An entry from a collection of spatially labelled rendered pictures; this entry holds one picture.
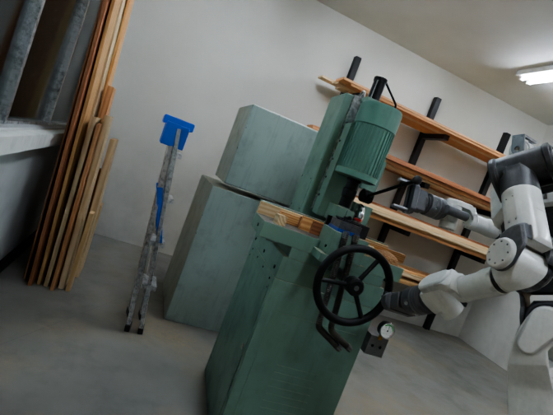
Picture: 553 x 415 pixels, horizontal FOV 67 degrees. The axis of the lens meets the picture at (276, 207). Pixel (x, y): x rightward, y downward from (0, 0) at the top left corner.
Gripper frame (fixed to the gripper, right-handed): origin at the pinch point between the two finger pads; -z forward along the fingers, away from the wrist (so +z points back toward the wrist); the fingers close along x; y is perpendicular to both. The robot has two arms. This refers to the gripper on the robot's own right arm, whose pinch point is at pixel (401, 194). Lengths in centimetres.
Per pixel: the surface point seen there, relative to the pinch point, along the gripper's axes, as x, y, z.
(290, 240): 29.5, 8.3, -35.3
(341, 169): -4.8, 11.8, -22.2
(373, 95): -43.0, 15.3, -15.6
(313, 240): 27.2, 7.6, -27.1
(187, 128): -19, 76, -85
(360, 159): -9.2, 5.5, -17.8
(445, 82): -213, 213, 143
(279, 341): 66, 19, -25
